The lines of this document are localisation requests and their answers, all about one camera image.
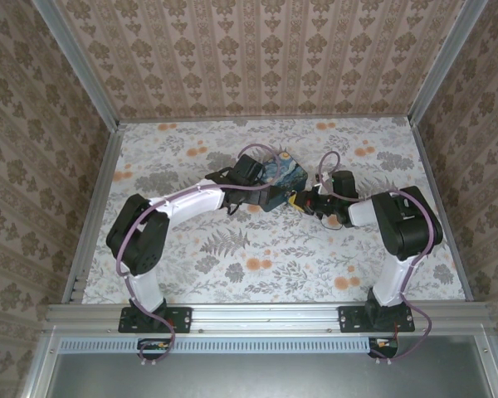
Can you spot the grey metal sheet tray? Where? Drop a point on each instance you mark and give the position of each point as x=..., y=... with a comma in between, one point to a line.
x=274, y=377

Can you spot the aluminium frame corner post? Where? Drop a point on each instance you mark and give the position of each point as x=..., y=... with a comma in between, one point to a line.
x=448, y=58
x=79, y=62

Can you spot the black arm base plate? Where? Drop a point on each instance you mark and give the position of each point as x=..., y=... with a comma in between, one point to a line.
x=178, y=319
x=352, y=319

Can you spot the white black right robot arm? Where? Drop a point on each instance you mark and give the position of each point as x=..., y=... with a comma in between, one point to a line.
x=406, y=224

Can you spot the aluminium frame side rail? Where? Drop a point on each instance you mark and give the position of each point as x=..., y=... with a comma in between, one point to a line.
x=95, y=207
x=440, y=207

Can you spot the aluminium frame long rail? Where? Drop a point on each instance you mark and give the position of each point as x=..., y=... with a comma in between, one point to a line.
x=265, y=317

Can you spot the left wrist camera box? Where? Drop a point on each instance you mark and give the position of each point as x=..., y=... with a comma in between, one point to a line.
x=249, y=168

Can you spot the starry night tin box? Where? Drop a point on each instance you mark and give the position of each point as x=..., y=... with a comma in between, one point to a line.
x=284, y=172

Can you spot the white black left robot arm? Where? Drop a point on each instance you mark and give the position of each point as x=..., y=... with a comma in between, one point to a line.
x=191, y=201

